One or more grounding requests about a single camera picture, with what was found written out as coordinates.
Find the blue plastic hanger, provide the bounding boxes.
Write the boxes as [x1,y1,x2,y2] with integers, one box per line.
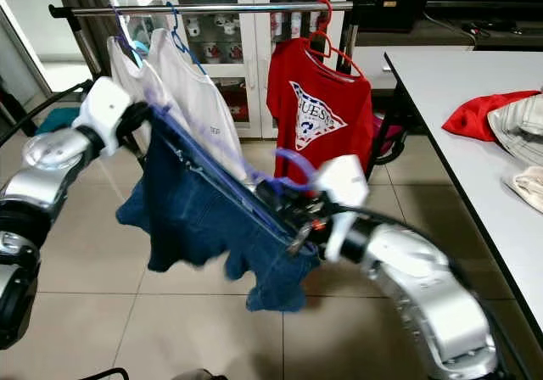
[112,7,147,67]
[148,92,319,254]
[165,3,209,75]

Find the blue denim shorts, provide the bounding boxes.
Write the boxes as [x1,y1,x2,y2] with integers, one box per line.
[117,113,322,313]

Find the cream shirt with plaid trim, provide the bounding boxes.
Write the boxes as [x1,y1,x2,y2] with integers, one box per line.
[502,165,543,213]

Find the red plastic hanger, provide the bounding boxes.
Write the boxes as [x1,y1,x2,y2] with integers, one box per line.
[305,0,366,80]

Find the teal floor mat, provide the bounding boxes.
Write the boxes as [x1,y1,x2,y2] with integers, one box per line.
[36,107,81,135]

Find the red t-shirt with Guess print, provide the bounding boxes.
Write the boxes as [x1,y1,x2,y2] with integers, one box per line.
[266,36,376,186]

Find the white glass-door cabinet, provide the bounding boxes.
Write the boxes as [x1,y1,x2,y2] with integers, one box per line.
[144,0,353,139]

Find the plain red cloth garment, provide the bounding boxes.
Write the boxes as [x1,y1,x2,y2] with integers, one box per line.
[441,90,542,142]

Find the beige ribbed trousers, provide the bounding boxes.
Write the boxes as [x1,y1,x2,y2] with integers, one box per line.
[486,92,543,167]

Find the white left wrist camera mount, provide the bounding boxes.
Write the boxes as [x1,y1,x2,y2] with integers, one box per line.
[72,76,134,156]

